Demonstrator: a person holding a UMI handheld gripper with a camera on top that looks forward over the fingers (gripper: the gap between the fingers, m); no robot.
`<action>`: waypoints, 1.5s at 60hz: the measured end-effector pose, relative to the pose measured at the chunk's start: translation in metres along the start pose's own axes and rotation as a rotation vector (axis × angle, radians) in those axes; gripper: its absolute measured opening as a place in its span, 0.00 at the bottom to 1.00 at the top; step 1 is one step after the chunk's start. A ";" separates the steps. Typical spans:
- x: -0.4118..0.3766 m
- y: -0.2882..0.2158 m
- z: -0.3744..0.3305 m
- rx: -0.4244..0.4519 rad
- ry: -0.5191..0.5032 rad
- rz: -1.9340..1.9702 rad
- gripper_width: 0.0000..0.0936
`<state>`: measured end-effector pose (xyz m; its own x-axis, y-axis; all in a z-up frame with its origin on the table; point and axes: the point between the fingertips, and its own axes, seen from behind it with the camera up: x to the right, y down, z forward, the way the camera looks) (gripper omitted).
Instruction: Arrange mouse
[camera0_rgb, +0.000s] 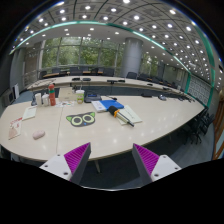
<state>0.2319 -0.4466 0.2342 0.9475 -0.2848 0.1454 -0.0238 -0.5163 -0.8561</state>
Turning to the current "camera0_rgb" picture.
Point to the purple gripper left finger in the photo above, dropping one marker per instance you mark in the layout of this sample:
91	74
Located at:
69	166

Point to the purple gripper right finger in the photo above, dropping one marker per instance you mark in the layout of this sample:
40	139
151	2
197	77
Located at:
151	166

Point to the pink computer mouse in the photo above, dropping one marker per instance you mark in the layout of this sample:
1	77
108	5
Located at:
38	134

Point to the black office chairs right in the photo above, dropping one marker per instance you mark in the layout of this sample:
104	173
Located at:
197	125

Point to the white green booklet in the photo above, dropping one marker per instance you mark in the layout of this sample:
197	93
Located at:
130	114

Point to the white book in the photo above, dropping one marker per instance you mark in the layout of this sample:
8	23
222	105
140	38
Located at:
99	106

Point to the white paper sheet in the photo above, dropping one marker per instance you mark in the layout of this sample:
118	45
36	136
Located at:
30	112

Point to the black orange folding umbrella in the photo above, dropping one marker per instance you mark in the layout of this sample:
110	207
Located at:
117	114

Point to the black desk telephone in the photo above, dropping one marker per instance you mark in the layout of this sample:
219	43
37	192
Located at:
91	97

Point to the blue book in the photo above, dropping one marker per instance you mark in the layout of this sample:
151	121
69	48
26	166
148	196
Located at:
108	103

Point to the green label plastic cup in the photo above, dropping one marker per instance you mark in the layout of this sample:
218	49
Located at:
80	96

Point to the red water bottle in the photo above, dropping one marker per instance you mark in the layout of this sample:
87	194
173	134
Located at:
52	95

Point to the long rear conference table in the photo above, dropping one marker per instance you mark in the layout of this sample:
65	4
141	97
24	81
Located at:
101	81

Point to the grey round column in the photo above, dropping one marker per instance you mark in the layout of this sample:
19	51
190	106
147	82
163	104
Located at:
132	56

